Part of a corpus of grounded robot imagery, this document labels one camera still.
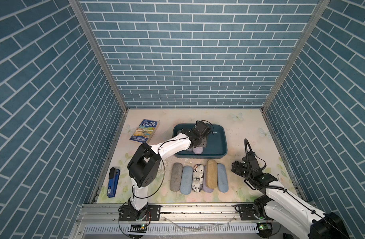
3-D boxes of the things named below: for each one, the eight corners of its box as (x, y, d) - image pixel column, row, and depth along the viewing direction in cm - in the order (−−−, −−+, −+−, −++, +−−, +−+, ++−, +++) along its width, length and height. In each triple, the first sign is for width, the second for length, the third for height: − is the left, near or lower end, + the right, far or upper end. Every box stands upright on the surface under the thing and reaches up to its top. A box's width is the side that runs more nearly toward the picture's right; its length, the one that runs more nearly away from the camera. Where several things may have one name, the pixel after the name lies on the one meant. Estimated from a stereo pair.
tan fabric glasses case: (205, 189, 83) (206, 186, 78) (206, 163, 93) (207, 159, 88) (215, 190, 82) (217, 187, 78) (215, 164, 92) (216, 160, 88)
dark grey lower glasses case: (169, 191, 83) (169, 189, 80) (172, 165, 93) (171, 162, 90) (182, 191, 83) (181, 189, 80) (182, 165, 93) (182, 162, 90)
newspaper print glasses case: (192, 192, 81) (192, 191, 79) (191, 166, 91) (192, 164, 89) (205, 192, 81) (205, 191, 79) (203, 166, 91) (203, 164, 89)
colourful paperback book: (131, 139, 103) (130, 137, 101) (144, 120, 115) (143, 117, 113) (147, 144, 101) (146, 142, 99) (159, 124, 113) (158, 121, 111)
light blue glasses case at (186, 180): (180, 194, 81) (180, 192, 79) (181, 168, 91) (181, 166, 88) (193, 194, 81) (193, 192, 79) (192, 168, 91) (193, 166, 88)
